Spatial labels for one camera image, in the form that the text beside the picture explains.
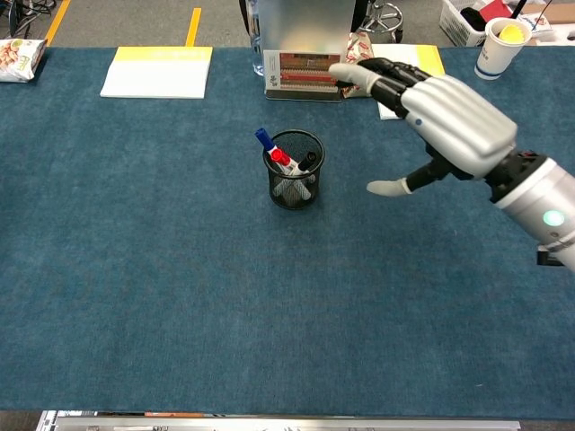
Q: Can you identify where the chrome stool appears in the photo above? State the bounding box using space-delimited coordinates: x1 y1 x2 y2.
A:
358 0 404 44

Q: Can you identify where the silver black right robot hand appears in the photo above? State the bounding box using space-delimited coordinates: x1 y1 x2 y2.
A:
329 57 518 198

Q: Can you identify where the aluminium rail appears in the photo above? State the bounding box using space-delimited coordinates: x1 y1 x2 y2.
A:
53 415 522 431

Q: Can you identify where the white blue paper cup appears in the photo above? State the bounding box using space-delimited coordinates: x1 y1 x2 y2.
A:
473 16 533 81

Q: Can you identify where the white chips bag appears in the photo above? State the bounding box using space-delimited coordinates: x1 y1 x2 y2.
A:
0 38 48 84

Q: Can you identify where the gold red snack pack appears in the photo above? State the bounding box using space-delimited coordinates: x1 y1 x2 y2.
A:
341 31 375 99

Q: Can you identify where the yellow white Lexicon book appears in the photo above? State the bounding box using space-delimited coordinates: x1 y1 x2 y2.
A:
371 43 447 121

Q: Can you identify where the red cap marker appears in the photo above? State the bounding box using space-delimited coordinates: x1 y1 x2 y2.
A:
268 146 307 198

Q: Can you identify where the yellow ball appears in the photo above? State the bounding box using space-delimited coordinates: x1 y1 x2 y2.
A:
498 23 526 45

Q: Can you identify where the black cap marker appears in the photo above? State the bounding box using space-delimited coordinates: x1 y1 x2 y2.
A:
274 151 318 198

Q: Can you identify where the plain yellow white book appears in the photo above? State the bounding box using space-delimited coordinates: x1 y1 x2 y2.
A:
99 46 214 100

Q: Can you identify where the blue-capped marker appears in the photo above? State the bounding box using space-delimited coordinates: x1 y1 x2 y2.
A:
254 128 311 201

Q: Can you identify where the blue felt table mat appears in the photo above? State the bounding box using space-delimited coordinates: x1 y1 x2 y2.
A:
0 46 575 417

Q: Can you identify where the silver metal stand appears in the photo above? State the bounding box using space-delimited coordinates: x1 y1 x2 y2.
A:
255 0 357 103

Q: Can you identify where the person in black trousers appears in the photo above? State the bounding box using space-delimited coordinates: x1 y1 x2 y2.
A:
354 0 370 33

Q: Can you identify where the white plastic basket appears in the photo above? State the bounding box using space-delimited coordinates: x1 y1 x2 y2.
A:
438 0 518 48

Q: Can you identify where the printed red brown card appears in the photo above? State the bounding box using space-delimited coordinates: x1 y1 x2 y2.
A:
262 49 342 93

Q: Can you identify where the black mesh pen cup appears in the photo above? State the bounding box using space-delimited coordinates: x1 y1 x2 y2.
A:
262 128 325 210

